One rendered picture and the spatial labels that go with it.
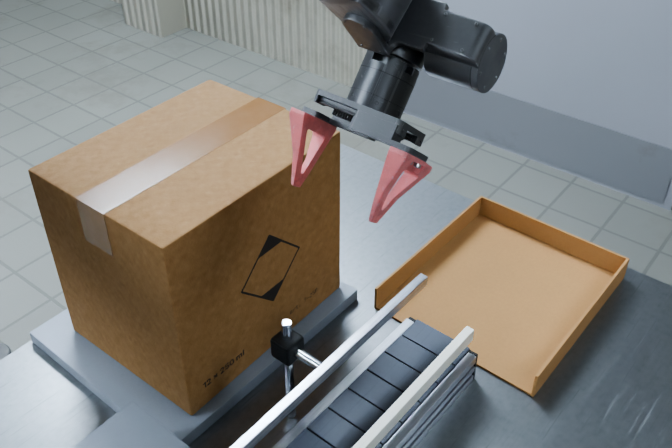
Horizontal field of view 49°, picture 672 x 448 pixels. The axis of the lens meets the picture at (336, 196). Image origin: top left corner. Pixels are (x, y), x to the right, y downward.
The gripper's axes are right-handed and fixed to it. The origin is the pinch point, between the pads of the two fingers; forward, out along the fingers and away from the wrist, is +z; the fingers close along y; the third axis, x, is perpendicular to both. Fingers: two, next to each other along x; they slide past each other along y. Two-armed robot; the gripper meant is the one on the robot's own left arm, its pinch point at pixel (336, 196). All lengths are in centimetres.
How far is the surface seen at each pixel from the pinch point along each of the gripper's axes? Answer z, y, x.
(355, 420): 24.1, 5.1, 16.9
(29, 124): 35, -233, 148
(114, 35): -16, -279, 213
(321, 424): 25.9, 2.2, 14.7
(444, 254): 3.9, -4.5, 49.0
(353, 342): 15.5, 1.9, 14.5
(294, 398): 22.1, 1.6, 6.4
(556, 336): 7.4, 17.2, 44.2
